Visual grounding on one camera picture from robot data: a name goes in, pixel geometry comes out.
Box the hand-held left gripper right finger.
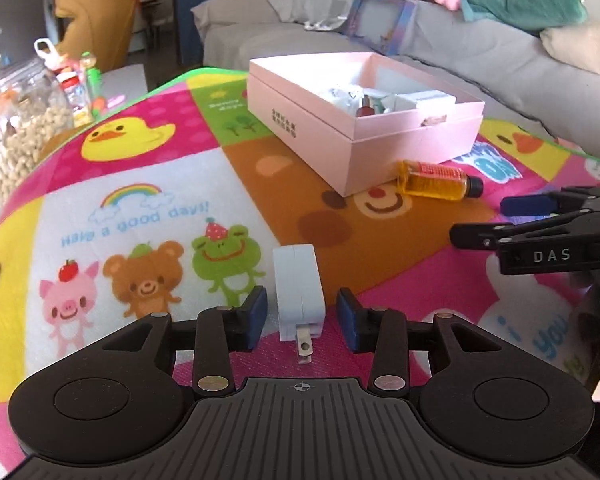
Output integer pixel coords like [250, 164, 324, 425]
[336, 287, 501, 397]

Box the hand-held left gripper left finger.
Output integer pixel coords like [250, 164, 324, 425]
[101, 286, 269, 397]

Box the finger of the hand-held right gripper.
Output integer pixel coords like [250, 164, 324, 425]
[449, 210, 600, 251]
[501, 186, 600, 217]

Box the white power adapter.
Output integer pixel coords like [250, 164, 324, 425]
[272, 243, 326, 367]

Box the amber liquid bottle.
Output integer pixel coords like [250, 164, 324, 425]
[396, 160, 484, 202]

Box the white cable box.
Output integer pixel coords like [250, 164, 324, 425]
[394, 90, 457, 112]

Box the pink cardboard box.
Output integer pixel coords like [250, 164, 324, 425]
[247, 52, 486, 198]

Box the grey sofa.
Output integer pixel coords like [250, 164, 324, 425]
[190, 0, 600, 161]

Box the beige cushion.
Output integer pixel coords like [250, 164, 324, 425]
[540, 22, 600, 78]

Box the colourful cartoon play mat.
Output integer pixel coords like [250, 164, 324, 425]
[0, 67, 600, 480]

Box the green and pink plush toy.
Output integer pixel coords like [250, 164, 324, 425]
[460, 0, 591, 36]

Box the purple picture box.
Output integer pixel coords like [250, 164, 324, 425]
[345, 0, 418, 56]

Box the white crumpled cloth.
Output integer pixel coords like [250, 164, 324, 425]
[304, 17, 351, 31]

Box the small grey table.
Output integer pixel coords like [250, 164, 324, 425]
[100, 64, 148, 111]

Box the small red-lidded jar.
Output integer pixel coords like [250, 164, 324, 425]
[57, 72, 93, 126]

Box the green toy bottle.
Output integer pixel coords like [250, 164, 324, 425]
[80, 51, 103, 111]

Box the glass jar of peanuts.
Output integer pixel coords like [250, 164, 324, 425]
[0, 57, 76, 208]

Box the dark dining chair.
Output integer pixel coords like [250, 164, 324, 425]
[139, 0, 176, 53]

